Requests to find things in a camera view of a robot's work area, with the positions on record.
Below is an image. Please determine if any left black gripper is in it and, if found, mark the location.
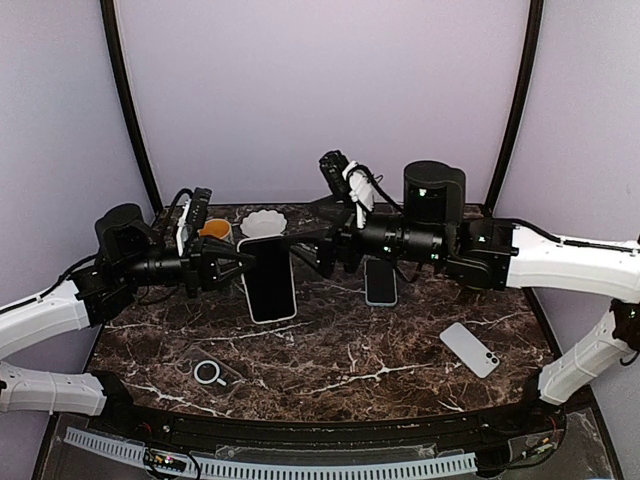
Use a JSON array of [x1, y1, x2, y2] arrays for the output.
[[119, 234, 256, 299]]

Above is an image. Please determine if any black phone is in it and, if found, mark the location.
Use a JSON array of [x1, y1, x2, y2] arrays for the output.
[[238, 237, 295, 321]]

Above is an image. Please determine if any clear white phone case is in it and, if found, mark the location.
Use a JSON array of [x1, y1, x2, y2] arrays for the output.
[[235, 234, 298, 325]]

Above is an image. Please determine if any purple phone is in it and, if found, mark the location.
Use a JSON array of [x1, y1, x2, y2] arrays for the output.
[[366, 259, 396, 305]]

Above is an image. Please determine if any light blue phone case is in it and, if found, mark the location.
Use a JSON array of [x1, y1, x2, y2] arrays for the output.
[[364, 258, 400, 308]]

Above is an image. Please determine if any transparent clear phone case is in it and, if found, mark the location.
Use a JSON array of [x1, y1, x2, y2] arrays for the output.
[[174, 346, 245, 397]]

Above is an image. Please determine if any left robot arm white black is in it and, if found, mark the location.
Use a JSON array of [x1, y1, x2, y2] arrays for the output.
[[1, 203, 255, 436]]

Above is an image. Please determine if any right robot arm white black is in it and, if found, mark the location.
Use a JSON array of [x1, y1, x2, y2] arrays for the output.
[[285, 156, 639, 434]]

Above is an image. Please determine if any white phone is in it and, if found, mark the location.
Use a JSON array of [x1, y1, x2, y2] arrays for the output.
[[439, 322, 500, 379]]

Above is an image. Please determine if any floral white mug yellow inside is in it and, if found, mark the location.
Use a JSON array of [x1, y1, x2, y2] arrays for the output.
[[199, 218, 234, 244]]

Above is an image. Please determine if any white scalloped bowl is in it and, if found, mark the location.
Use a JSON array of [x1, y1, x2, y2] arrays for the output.
[[240, 210, 287, 238]]

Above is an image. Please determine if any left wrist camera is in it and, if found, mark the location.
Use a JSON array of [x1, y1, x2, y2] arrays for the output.
[[175, 187, 212, 257]]

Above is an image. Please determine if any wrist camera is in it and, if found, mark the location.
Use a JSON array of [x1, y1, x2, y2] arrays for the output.
[[319, 150, 374, 229], [175, 187, 212, 257]]

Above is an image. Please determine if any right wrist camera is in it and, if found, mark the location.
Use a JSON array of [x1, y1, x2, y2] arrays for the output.
[[319, 150, 374, 229]]

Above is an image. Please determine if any white slotted cable duct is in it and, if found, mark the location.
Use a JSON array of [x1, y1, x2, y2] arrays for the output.
[[63, 427, 478, 480]]

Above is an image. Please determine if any left black frame post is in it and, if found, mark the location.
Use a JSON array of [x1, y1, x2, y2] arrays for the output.
[[99, 0, 164, 213]]

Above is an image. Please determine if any black frame post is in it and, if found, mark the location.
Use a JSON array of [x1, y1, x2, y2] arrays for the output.
[[483, 0, 545, 216], [99, 0, 164, 213]]

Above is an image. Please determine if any right black frame post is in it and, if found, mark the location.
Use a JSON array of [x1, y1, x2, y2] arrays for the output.
[[483, 0, 545, 216]]

